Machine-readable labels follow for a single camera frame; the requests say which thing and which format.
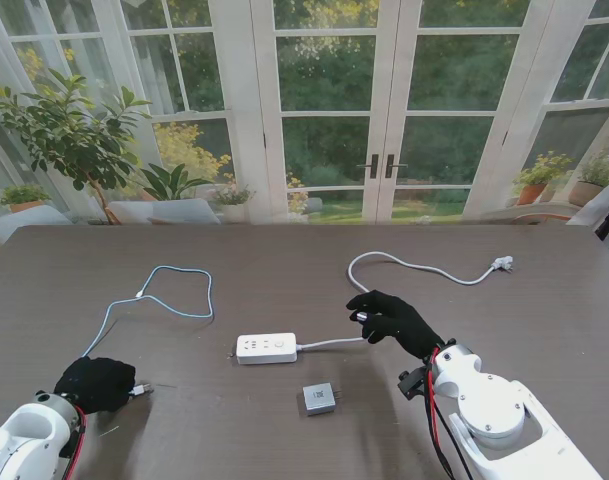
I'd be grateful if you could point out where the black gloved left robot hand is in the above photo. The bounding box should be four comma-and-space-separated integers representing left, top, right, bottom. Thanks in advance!
53, 355, 138, 416

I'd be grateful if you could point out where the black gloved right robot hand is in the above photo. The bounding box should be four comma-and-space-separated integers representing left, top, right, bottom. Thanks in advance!
345, 289, 447, 363

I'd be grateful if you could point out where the light blue USB cable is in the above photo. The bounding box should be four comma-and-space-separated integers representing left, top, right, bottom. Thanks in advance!
81, 265, 216, 399

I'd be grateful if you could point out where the grey charger adapter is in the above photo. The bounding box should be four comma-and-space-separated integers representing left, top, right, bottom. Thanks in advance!
297, 381, 345, 418

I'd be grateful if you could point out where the white power cord with plug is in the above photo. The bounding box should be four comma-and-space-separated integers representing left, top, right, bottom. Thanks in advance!
296, 251, 516, 351

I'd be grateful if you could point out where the white power strip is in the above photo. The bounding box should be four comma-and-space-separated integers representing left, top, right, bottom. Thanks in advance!
235, 332, 300, 367

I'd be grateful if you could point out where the plant in terracotta pot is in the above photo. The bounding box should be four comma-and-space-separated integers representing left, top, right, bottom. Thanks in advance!
512, 151, 575, 207

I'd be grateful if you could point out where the white glass door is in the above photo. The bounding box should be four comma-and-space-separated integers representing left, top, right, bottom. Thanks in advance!
248, 0, 391, 224
383, 0, 561, 224

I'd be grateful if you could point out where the white planter box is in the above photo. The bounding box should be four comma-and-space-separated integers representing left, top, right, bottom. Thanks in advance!
106, 198, 223, 225

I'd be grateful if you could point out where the small bushy potted plant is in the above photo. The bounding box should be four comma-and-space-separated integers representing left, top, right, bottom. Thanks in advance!
0, 183, 53, 214

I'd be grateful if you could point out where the flowering plant in white pot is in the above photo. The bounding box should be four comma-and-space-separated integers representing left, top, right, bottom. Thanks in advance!
211, 182, 258, 224

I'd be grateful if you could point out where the broad leaf green plant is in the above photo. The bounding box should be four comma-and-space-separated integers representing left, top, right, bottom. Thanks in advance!
138, 162, 213, 202

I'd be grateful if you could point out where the plant in tan pot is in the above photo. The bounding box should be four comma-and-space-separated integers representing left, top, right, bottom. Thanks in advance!
567, 151, 609, 208

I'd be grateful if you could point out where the tall leafy green plant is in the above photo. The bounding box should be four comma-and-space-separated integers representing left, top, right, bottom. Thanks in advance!
0, 69, 153, 225

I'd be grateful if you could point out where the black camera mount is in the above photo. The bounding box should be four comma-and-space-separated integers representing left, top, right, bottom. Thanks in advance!
397, 368, 428, 401

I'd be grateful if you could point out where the dark door handle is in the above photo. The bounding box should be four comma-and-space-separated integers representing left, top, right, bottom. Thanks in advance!
383, 153, 410, 179
356, 153, 381, 179

